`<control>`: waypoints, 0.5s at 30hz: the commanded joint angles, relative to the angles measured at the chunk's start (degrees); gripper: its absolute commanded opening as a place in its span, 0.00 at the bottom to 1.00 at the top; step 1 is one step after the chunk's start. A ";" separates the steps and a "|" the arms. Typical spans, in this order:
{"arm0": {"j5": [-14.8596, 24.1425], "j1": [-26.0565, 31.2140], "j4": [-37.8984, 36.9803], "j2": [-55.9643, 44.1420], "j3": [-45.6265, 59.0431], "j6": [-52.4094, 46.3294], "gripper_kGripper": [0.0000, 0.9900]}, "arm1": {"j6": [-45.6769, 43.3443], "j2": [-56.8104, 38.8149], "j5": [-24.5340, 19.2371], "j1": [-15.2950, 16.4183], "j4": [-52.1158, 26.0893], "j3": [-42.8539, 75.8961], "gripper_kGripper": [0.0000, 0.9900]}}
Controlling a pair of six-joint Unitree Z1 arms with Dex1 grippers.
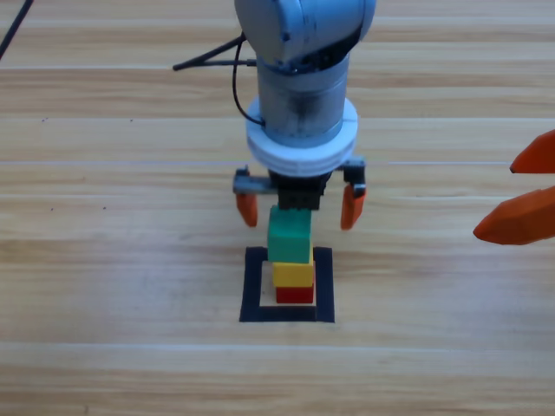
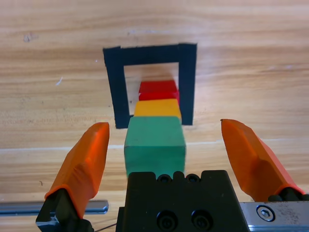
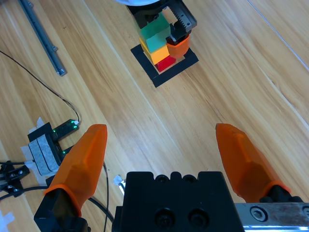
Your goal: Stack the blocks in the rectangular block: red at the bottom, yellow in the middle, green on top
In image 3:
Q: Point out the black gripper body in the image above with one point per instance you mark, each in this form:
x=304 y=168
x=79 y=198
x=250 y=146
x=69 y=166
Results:
x=186 y=20

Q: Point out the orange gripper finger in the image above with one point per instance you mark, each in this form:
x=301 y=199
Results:
x=241 y=164
x=82 y=164
x=178 y=50

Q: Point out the red wooden cube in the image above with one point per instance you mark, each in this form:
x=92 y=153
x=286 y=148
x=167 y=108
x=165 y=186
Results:
x=165 y=64

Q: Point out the yellow wooden cube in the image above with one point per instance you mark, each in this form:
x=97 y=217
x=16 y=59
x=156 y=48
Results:
x=159 y=55

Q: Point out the green wooden cube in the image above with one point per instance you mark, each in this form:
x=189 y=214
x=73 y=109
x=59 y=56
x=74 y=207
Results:
x=154 y=36

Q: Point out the black dongle with green light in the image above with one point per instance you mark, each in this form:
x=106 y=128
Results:
x=65 y=126
x=64 y=151

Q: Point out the black tape square outline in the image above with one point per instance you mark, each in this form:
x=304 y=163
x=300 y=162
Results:
x=166 y=77

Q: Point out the white tape piece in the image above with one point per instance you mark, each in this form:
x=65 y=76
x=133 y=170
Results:
x=118 y=180
x=29 y=166
x=6 y=218

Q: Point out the black device with grey tape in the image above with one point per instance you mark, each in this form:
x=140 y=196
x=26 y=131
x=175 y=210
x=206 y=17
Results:
x=43 y=154

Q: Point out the black clamp bracket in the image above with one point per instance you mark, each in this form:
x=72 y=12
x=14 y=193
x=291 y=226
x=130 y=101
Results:
x=14 y=174

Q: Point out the grey metal rail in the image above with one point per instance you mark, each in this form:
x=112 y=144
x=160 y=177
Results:
x=46 y=43

